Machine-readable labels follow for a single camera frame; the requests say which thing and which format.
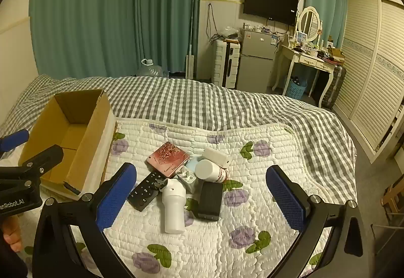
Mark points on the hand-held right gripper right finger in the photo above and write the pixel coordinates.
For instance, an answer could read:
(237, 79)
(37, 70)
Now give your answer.
(285, 199)

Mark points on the white vanity table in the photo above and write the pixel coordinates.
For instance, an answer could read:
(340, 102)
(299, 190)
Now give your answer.
(307, 60)

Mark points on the light blue pouch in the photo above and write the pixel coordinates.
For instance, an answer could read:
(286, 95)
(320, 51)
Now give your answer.
(191, 164)

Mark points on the small picture frame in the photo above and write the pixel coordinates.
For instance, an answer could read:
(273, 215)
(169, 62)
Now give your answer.
(300, 37)

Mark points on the white flat mop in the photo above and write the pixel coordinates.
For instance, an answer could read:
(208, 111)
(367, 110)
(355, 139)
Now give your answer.
(190, 66)

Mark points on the grey checkered bed blanket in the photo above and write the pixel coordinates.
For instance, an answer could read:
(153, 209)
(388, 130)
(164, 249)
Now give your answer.
(221, 101)

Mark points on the black wall television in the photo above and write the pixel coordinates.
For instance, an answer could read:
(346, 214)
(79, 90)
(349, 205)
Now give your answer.
(270, 3)

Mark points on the small brown box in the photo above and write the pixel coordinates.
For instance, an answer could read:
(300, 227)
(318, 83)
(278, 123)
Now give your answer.
(336, 53)

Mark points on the white hard suitcase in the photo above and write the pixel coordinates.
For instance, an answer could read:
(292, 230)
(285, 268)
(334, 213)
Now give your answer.
(221, 63)

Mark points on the oval vanity mirror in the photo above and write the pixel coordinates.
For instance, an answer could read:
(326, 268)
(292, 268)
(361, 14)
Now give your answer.
(310, 24)

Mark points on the black rectangular case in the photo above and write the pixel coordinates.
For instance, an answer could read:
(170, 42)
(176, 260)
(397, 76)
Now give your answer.
(210, 200)

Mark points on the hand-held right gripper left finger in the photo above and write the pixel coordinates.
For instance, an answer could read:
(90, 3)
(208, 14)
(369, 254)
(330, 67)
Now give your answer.
(116, 196)

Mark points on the white floral quilted mat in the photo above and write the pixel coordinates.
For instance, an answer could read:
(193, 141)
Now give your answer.
(221, 249)

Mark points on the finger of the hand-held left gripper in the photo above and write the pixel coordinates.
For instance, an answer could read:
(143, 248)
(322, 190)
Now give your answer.
(44, 158)
(14, 139)

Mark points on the pink floral box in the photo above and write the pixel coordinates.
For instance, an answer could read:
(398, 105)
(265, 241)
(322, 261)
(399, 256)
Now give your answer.
(167, 158)

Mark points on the blue plastic basket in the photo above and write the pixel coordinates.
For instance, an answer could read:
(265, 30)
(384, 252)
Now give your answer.
(296, 88)

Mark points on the black remote control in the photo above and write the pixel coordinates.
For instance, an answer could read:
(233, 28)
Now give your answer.
(143, 193)

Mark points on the clear water jug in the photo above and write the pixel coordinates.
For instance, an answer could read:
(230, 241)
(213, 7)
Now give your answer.
(151, 70)

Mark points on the silver refrigerator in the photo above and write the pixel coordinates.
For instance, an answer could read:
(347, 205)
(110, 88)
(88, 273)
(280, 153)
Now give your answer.
(255, 57)

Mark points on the small white green packet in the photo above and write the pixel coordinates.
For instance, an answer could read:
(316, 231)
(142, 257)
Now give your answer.
(187, 179)

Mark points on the brown cardboard box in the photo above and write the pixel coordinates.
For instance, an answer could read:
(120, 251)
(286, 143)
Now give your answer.
(94, 139)

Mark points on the white pill bottle red label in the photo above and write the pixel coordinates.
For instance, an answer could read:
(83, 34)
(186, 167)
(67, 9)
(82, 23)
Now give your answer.
(206, 169)

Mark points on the silver hard suitcase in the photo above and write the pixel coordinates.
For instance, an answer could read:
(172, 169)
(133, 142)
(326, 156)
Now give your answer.
(336, 85)

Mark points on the person's left hand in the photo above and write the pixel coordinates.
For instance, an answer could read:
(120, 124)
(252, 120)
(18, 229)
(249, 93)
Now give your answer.
(13, 234)

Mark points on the white rounded box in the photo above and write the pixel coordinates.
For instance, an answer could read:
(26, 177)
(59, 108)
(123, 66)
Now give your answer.
(216, 155)

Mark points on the white plastic bottle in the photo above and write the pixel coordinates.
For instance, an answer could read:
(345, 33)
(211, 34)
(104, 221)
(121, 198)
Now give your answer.
(173, 211)

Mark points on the white louvered wardrobe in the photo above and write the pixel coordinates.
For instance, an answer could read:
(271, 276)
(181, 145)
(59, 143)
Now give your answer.
(372, 76)

